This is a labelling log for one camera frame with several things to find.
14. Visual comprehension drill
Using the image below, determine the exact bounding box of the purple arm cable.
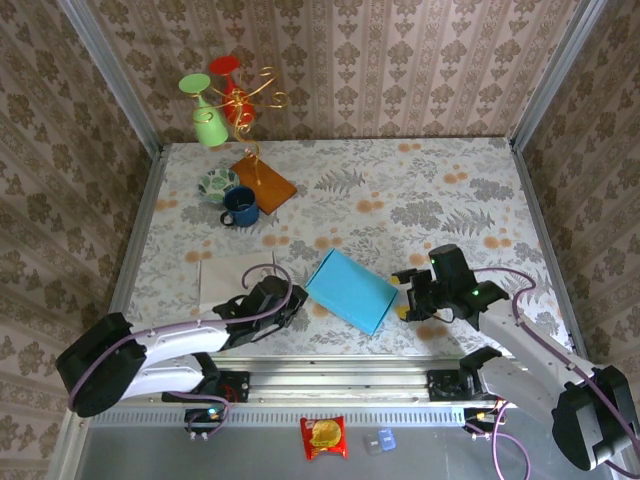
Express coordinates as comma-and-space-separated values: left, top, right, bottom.
67, 263, 296, 441
469, 268, 640, 480

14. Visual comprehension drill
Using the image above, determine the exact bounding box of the blue paper box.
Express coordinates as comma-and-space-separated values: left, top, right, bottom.
304, 248, 400, 337

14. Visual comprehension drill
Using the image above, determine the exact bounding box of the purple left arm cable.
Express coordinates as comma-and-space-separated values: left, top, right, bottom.
67, 263, 296, 441

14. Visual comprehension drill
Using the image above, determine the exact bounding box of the aluminium mounting rail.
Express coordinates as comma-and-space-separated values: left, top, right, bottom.
69, 357, 614, 407

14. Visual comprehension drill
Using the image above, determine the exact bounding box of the red snack packet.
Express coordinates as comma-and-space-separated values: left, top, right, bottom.
299, 415, 348, 462

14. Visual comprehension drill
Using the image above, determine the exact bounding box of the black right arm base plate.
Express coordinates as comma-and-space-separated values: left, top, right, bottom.
427, 367, 521, 402

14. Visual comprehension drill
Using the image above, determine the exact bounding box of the leaf pattern bowl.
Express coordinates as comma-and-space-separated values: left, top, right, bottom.
197, 168, 240, 205

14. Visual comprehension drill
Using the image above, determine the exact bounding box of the small black controller board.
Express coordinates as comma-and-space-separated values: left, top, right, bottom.
183, 407, 227, 442
462, 407, 507, 442

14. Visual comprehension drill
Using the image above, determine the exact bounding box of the brown wooden board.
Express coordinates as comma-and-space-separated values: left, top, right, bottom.
229, 155, 298, 216

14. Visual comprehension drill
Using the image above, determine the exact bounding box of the slotted grey cable duct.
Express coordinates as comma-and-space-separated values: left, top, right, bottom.
89, 405, 469, 426

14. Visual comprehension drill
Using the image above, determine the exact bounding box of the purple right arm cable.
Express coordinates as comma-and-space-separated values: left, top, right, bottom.
469, 268, 640, 480

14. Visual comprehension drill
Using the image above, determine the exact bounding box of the green wine glass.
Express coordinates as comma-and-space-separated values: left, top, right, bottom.
178, 73, 230, 148

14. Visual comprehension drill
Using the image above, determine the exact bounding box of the red wine glass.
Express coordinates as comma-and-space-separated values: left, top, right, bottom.
208, 55, 257, 124

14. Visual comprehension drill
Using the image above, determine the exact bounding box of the aluminium frame post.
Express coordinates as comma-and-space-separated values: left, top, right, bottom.
509, 0, 609, 151
54, 0, 164, 156

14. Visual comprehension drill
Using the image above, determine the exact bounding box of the gold wire glass rack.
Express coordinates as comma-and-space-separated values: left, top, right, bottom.
193, 66, 290, 187

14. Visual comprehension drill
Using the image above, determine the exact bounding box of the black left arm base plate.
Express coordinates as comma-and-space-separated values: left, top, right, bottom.
160, 369, 251, 404

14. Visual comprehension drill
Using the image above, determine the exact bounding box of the aluminium table side rail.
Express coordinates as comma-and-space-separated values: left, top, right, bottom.
94, 144, 169, 369
508, 139, 591, 366

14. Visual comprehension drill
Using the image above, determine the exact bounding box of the white paper box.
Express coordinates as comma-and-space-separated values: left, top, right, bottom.
197, 251, 281, 311

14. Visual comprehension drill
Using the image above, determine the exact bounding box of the dark blue mug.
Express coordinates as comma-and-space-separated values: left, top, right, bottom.
219, 185, 260, 229

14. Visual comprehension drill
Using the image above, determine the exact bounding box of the grey metal sheet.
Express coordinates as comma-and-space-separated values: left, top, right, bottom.
47, 405, 640, 480

